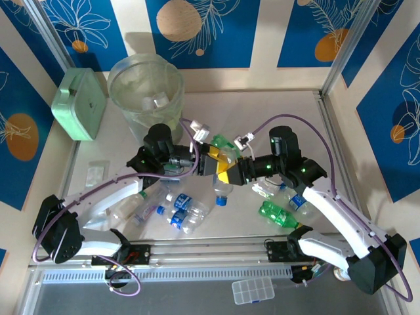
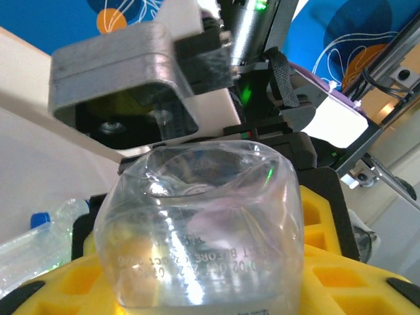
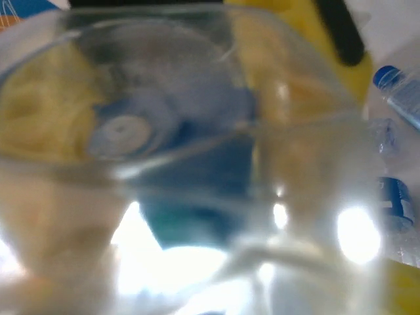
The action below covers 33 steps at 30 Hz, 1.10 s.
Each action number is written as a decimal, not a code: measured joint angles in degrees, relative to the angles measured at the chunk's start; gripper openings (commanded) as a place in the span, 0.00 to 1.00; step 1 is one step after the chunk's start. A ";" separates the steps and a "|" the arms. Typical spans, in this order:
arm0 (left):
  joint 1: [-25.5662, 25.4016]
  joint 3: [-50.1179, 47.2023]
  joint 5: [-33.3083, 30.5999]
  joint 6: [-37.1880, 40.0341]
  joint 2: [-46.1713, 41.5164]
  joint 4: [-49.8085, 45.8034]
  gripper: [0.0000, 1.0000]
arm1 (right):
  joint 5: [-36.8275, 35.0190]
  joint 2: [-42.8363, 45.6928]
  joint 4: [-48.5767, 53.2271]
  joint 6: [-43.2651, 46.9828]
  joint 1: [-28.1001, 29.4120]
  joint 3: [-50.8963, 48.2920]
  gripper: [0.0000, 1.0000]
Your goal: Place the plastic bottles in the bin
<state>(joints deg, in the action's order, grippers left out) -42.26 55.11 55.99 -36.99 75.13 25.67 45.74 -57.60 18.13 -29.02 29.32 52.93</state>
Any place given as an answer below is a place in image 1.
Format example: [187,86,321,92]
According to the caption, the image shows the plain clear bottle blue cap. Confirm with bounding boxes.
[212,173,235,207]

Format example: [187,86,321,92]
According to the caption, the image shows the aluminium side rail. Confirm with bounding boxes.
[313,90,371,237]

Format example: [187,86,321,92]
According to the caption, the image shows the clear compartment organizer box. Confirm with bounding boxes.
[231,276,275,305]

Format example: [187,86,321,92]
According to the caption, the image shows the aluminium rail frame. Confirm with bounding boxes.
[28,234,390,272]

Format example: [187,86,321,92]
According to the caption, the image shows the clear bottle green cap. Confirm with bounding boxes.
[251,180,286,200]
[110,190,148,221]

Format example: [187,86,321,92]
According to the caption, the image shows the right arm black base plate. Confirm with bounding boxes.
[264,241,316,263]

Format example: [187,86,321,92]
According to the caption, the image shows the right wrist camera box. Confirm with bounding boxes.
[233,133,255,152]

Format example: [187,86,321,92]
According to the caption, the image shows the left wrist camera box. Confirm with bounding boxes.
[189,119,211,142]

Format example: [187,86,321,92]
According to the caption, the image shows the aluminium frame post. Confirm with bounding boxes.
[320,0,383,96]
[23,0,75,72]

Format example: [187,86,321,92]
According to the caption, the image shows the slotted grey cable duct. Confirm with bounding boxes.
[41,266,293,284]

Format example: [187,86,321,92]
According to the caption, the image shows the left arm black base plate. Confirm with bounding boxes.
[91,243,152,266]

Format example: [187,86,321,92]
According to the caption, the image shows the mint green plastic box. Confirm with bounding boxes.
[51,68,108,142]

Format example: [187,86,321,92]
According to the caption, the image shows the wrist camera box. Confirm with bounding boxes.
[189,119,211,142]
[233,133,255,152]

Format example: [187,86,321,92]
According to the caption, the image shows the clear bin with bag liner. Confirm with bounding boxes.
[107,54,184,145]

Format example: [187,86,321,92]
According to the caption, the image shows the jar with orange lid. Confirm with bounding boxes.
[333,266,350,282]

